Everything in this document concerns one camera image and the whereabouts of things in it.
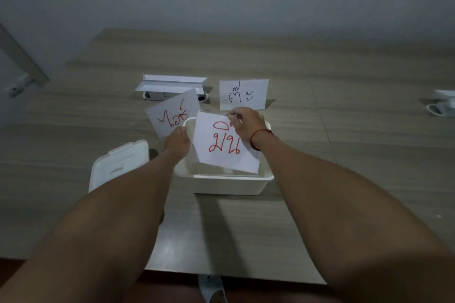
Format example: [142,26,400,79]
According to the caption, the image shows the person's left hand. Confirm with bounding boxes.
[163,125,192,163]

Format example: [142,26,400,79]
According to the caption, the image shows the white paper dark writing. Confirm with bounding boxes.
[218,79,270,112]

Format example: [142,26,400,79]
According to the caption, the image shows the white paper slanted red writing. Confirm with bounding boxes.
[145,88,201,139]

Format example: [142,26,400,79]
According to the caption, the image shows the grey metal partition post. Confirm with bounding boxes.
[0,24,50,89]

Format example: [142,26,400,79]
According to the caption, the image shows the person's right hand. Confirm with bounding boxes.
[226,107,269,144]

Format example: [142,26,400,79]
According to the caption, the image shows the white box lid with handle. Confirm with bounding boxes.
[88,139,150,193]

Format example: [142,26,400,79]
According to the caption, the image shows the white plastic storage box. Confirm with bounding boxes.
[174,117,275,196]

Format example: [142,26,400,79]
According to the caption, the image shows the red string bracelet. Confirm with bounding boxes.
[249,128,273,152]

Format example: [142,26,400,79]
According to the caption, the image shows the white metal post bracket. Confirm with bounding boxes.
[4,75,35,98]

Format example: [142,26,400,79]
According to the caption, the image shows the white paper large red writing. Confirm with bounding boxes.
[193,111,262,175]

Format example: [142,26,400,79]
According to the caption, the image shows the person's right forearm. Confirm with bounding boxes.
[254,132,455,303]

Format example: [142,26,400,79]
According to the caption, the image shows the person's left forearm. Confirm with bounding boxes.
[0,151,185,303]

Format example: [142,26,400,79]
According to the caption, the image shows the white slipper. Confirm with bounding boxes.
[198,274,229,303]

